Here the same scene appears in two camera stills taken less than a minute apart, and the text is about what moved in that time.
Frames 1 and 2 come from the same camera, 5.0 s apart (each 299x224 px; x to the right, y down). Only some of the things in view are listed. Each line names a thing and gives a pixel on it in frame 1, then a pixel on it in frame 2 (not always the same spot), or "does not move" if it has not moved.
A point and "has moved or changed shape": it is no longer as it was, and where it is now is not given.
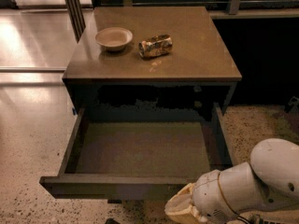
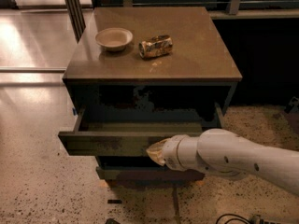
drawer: x=138 y=153 has moved or changed shape
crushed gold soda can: x=155 y=46 does not move
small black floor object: x=111 y=220 does not move
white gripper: x=207 y=197 -> x=169 y=153
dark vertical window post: x=75 y=11 does not move
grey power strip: x=259 y=219 does not move
